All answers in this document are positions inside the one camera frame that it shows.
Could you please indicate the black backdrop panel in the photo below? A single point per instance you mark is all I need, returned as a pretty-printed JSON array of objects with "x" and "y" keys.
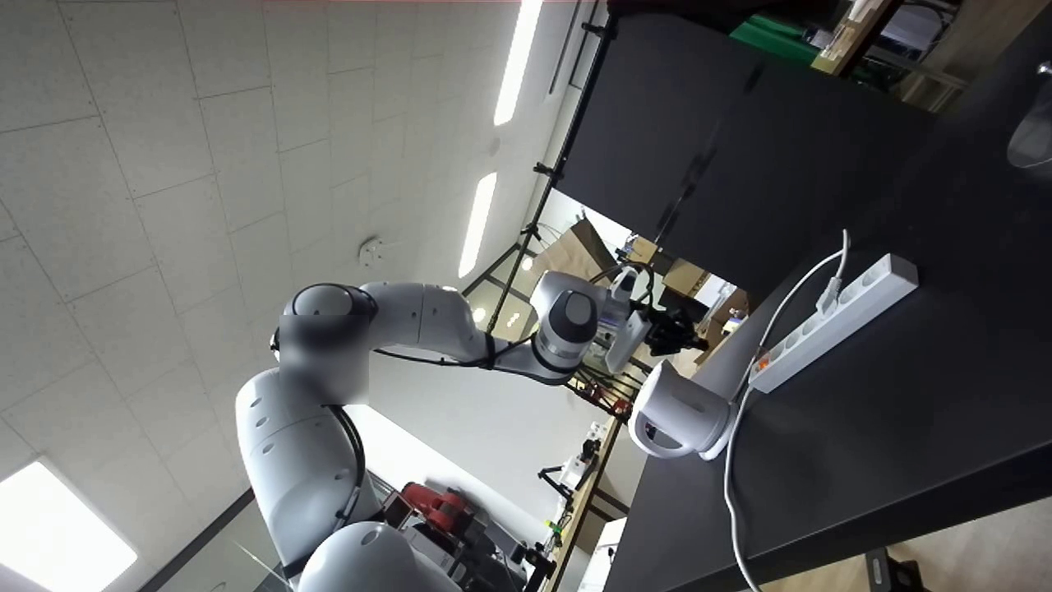
[{"x": 702, "y": 143}]

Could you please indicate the white plug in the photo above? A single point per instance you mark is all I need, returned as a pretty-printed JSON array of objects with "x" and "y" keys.
[{"x": 835, "y": 287}]

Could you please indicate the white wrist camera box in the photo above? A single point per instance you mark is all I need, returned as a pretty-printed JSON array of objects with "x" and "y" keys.
[{"x": 626, "y": 332}]

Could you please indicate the white extension power strip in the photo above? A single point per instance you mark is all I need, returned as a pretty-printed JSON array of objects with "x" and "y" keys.
[{"x": 842, "y": 313}]

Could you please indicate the black tripod stand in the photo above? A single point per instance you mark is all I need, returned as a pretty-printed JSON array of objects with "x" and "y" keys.
[{"x": 515, "y": 263}]

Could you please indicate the long ceiling light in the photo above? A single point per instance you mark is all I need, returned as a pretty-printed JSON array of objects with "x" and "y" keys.
[
  {"x": 477, "y": 223},
  {"x": 515, "y": 65}
]

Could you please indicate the red machine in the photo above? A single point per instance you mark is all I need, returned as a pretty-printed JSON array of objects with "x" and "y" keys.
[{"x": 437, "y": 507}]

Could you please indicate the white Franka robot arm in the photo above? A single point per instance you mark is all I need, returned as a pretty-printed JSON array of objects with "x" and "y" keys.
[{"x": 298, "y": 448}]

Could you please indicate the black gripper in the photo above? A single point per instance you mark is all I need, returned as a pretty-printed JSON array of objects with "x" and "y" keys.
[{"x": 654, "y": 324}]

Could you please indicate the green cloth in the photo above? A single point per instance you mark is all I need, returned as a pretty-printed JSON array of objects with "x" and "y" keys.
[{"x": 773, "y": 38}]

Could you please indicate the grey rounded object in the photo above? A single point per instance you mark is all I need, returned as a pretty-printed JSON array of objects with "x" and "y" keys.
[{"x": 1032, "y": 136}]

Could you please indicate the brown paper bag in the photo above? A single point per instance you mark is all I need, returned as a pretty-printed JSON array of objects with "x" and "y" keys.
[{"x": 576, "y": 251}]

